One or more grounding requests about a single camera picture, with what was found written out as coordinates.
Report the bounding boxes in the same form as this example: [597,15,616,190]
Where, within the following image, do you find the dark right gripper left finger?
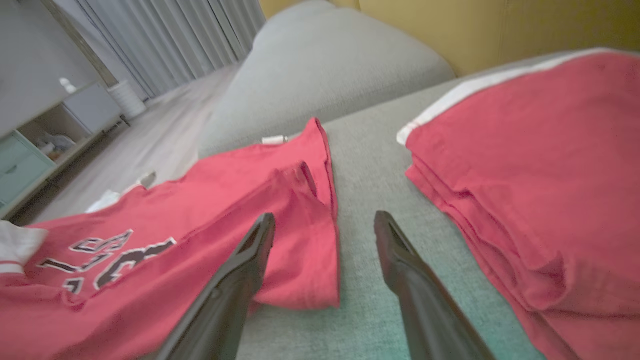
[150,212,277,360]

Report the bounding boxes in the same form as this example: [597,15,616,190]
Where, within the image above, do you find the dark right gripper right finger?
[373,210,497,360]

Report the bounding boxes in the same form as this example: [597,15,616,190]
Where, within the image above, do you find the red shirt with striped cuffs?
[0,117,342,360]

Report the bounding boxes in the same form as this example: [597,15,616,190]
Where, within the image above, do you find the red shorts with white stripe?
[396,48,640,360]

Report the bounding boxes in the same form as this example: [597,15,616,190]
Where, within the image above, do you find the grey fabric sofa seat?
[235,50,640,360]

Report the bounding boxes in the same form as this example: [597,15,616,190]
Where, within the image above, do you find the white ribbed bin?
[106,80,147,121]

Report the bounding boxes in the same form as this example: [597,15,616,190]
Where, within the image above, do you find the grey fabric sofa cushion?
[197,0,457,161]

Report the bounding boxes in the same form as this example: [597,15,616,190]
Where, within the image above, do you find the grey pleated curtain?
[52,0,267,101]

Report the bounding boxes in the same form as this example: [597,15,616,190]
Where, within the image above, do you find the white and teal cabinet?
[0,0,124,221]

